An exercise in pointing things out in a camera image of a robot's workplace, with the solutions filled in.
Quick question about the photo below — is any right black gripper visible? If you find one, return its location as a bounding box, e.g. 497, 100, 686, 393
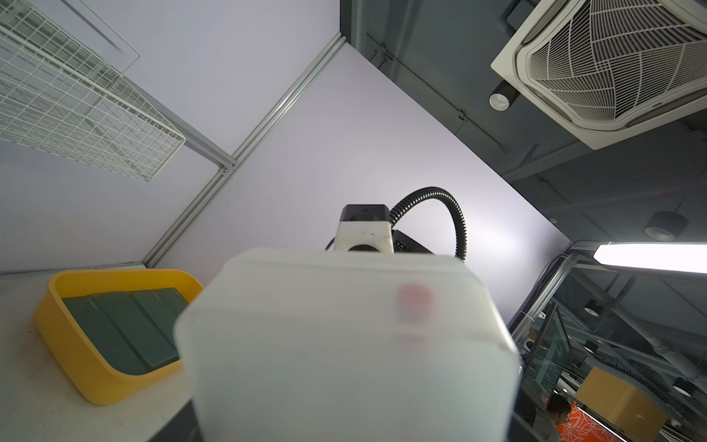
391, 229, 432, 254

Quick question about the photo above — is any clear pencil case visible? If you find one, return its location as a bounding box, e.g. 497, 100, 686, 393
174, 249, 519, 441

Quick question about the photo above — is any yellow plastic storage box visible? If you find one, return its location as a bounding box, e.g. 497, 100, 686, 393
33, 269, 204, 405

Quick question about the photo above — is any cardboard box background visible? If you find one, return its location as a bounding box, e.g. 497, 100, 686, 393
576, 366, 669, 441

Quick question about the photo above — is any black ceiling spotlight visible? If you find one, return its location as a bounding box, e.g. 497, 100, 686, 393
644, 211, 689, 242

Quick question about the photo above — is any ceiling air conditioner vent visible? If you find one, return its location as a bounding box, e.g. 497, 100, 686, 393
491, 1, 706, 150

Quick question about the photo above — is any ceiling light tube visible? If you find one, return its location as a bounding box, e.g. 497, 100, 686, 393
593, 243, 706, 274

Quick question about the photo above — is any black corrugated cable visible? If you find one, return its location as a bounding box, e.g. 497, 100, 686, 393
388, 186, 469, 262

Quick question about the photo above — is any white wire wall basket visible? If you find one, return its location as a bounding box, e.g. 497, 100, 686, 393
1, 1, 186, 182

